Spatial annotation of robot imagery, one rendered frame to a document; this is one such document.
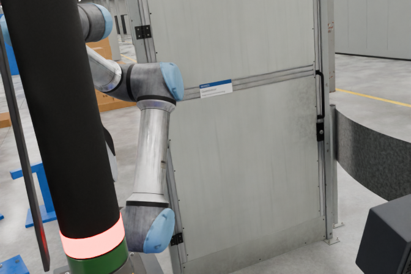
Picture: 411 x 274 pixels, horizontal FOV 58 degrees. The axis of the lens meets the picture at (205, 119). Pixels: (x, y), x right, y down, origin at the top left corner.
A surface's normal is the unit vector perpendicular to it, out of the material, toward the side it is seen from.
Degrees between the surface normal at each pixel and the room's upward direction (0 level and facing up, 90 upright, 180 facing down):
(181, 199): 90
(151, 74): 52
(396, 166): 90
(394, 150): 90
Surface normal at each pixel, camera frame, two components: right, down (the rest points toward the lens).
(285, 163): 0.34, 0.22
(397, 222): -0.02, -0.86
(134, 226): -0.24, -0.26
